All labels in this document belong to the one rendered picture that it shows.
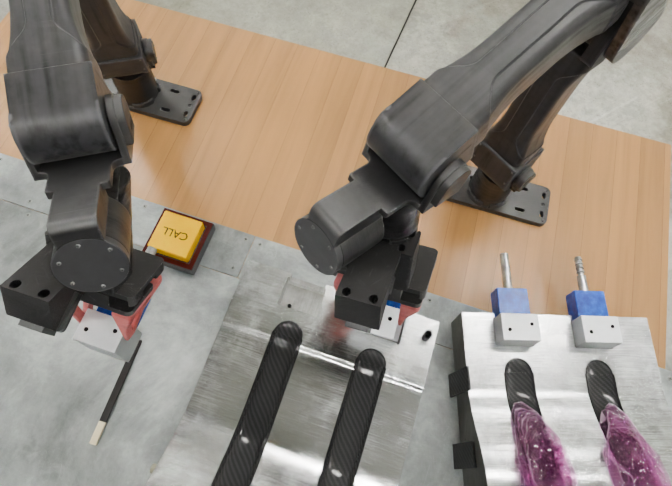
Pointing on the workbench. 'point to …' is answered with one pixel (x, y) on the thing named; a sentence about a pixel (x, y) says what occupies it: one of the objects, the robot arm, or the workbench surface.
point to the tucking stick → (113, 398)
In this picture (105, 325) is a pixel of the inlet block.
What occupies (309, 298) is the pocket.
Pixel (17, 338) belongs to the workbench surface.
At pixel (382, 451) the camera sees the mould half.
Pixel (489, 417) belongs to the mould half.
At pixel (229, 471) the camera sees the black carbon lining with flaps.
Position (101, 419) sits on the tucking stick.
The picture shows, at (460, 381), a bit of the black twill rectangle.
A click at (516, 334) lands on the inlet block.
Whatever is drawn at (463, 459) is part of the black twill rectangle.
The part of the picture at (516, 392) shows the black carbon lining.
